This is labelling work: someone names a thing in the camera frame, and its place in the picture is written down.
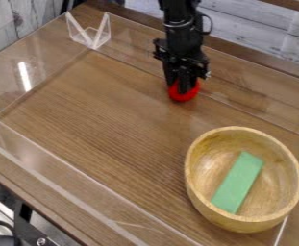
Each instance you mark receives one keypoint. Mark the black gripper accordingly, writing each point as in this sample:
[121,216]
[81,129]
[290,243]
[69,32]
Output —
[179,52]

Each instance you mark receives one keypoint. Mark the red plush strawberry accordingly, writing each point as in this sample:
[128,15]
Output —
[183,91]

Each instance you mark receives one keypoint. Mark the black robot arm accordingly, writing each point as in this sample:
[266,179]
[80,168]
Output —
[177,12]

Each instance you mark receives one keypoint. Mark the black table leg frame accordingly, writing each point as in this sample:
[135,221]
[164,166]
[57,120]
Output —
[34,230]

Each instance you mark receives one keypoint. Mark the green rectangular block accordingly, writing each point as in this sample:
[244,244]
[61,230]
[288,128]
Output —
[235,185]

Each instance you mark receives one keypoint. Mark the clear acrylic wall panel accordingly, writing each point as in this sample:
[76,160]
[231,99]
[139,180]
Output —
[76,202]

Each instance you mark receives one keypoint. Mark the wooden bowl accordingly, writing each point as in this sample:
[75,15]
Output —
[274,193]

